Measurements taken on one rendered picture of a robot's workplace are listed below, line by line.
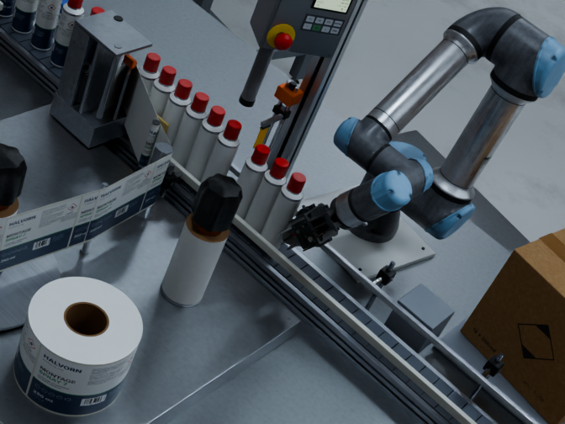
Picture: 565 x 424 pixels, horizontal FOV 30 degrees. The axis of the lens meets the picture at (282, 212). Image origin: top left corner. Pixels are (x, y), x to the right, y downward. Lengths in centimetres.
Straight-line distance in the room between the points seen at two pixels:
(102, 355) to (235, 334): 40
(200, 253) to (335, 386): 42
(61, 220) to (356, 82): 293
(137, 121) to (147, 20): 70
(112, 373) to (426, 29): 395
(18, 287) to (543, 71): 114
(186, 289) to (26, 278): 31
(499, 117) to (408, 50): 295
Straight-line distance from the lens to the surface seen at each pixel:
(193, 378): 204
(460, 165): 240
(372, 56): 508
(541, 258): 233
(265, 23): 219
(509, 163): 483
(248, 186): 231
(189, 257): 206
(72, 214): 206
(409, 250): 261
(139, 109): 239
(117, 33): 236
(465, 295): 260
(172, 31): 304
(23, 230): 201
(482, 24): 231
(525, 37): 229
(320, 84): 230
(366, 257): 252
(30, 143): 242
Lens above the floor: 239
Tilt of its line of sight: 38 degrees down
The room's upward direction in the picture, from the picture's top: 25 degrees clockwise
